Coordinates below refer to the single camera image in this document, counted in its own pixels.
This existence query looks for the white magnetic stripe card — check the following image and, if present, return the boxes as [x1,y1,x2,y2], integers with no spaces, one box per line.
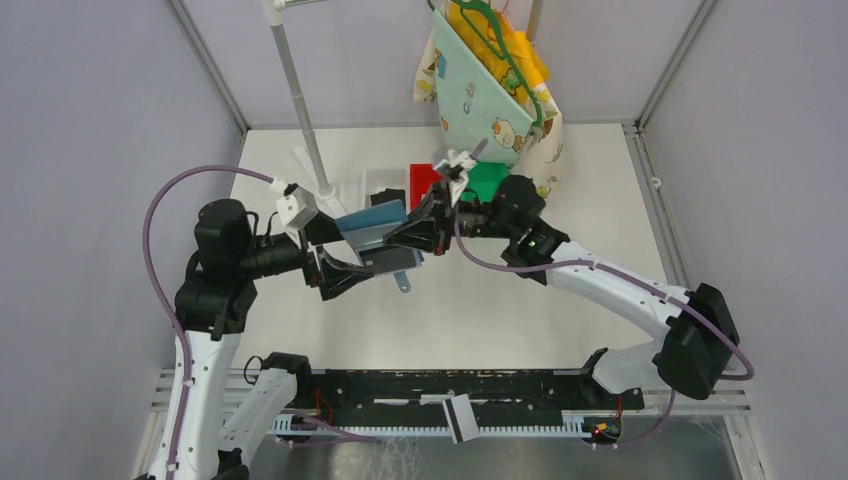
[442,394,481,444]

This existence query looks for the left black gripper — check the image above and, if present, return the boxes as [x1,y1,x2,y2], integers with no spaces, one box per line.
[239,208,374,296]

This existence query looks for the black cards in white bin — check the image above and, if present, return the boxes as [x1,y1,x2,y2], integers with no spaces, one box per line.
[368,188,406,209]

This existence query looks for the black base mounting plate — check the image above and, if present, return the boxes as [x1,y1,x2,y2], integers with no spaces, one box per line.
[287,369,645,427]

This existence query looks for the blue card holder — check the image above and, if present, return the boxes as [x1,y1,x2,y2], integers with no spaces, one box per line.
[335,200,423,293]

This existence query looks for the mint cartoon print cloth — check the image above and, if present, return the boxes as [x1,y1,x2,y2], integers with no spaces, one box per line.
[412,9,566,199]

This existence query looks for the yellow garment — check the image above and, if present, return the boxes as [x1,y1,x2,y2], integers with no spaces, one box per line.
[445,2,552,105]

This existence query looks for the red plastic bin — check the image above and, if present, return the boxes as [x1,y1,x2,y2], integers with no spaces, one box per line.
[407,163,442,212]

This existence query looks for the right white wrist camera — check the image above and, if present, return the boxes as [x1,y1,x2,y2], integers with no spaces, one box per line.
[431,149,477,207]

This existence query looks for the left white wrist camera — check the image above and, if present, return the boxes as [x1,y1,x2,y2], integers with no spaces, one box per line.
[269,177,320,231]

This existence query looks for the white slotted cable duct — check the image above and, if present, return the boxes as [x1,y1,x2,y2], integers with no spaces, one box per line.
[269,414,592,440]

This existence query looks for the white plastic bin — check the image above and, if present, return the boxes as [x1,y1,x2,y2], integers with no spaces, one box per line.
[359,167,408,211]

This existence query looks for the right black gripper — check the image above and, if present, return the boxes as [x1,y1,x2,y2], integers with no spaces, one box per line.
[382,180,516,258]

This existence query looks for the white clothes rack stand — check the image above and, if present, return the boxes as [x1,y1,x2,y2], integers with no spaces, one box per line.
[261,0,348,219]

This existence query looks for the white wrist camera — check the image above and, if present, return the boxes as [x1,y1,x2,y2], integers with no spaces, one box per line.
[269,177,320,231]
[431,149,477,207]

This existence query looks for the green plastic bin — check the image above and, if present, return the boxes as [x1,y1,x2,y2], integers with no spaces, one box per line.
[460,162,510,203]

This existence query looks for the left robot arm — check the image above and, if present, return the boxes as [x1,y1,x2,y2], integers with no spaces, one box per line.
[144,199,373,479]

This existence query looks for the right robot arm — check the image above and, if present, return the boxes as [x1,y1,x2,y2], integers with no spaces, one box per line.
[383,175,741,408]

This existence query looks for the green clothes hanger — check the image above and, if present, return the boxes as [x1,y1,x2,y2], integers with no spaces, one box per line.
[428,1,549,128]

